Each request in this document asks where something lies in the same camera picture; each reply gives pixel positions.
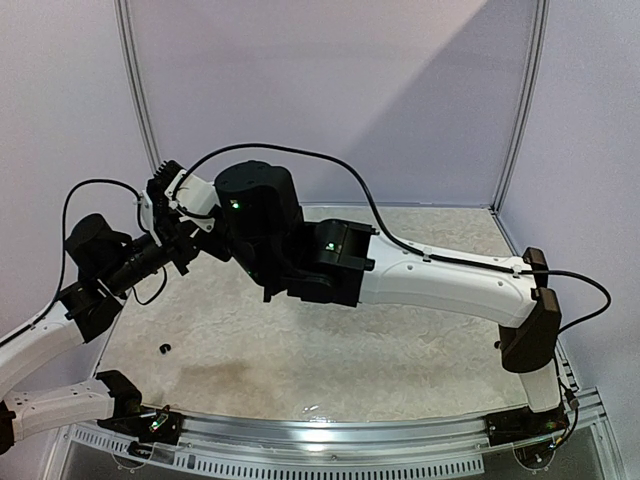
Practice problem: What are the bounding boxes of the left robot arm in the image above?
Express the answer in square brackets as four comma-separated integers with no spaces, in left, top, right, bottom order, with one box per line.
[1,184,200,452]

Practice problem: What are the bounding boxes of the aluminium front rail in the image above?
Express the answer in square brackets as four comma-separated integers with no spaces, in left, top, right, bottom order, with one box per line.
[58,387,606,476]

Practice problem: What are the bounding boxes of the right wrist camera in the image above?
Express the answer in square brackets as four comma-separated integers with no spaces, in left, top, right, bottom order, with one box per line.
[145,160,220,234]

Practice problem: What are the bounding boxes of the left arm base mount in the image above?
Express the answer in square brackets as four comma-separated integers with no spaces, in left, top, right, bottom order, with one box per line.
[96,370,185,446]

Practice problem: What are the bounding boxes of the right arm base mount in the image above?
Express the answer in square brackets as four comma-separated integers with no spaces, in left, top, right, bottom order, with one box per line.
[483,405,571,447]

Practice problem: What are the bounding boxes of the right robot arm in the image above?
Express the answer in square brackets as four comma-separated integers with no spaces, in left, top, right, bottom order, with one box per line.
[199,160,563,436]

